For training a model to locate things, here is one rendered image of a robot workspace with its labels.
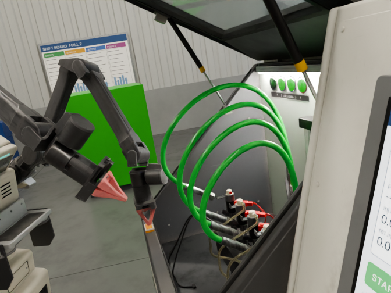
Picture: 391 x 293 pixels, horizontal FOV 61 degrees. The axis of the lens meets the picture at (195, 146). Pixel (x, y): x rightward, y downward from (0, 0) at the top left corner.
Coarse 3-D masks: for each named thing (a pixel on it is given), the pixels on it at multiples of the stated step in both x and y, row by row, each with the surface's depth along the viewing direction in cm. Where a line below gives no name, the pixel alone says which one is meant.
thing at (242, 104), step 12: (228, 108) 83; (264, 108) 85; (276, 120) 87; (192, 144) 82; (288, 144) 89; (180, 168) 83; (180, 180) 83; (288, 180) 93; (180, 192) 84; (216, 216) 88
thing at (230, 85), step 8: (216, 88) 89; (224, 88) 90; (248, 88) 92; (256, 88) 92; (200, 96) 89; (264, 96) 93; (192, 104) 88; (272, 104) 94; (184, 112) 88; (176, 120) 88; (280, 120) 96; (168, 128) 89; (168, 136) 89; (168, 176) 91; (176, 184) 92; (184, 184) 93
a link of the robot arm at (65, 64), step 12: (60, 60) 121; (72, 60) 119; (84, 60) 117; (60, 72) 122; (72, 72) 121; (60, 84) 122; (72, 84) 124; (60, 96) 122; (48, 108) 124; (60, 108) 124; (24, 156) 125; (36, 156) 123
